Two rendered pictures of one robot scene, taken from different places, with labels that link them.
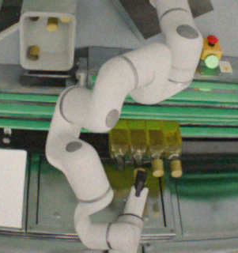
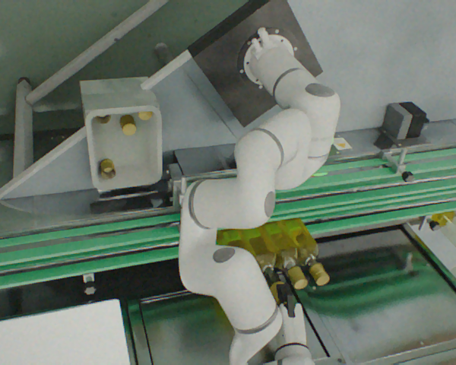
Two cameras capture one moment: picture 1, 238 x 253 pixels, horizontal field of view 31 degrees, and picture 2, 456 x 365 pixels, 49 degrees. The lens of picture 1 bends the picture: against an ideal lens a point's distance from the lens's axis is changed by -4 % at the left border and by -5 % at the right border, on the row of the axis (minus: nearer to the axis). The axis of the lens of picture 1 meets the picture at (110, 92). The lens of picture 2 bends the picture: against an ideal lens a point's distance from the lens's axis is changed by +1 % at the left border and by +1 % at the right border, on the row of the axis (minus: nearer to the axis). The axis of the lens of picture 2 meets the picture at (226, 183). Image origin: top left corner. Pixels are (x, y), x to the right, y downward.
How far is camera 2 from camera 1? 28 cm
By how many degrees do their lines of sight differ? 12
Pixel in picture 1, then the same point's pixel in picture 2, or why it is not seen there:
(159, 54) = (298, 119)
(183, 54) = (321, 119)
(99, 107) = (254, 191)
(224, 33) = not seen: hidden behind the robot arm
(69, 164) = (225, 278)
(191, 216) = (353, 336)
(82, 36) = (165, 138)
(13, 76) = (82, 204)
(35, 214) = not seen: outside the picture
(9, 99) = (86, 233)
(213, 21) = not seen: hidden behind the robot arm
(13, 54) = (75, 177)
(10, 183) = (107, 350)
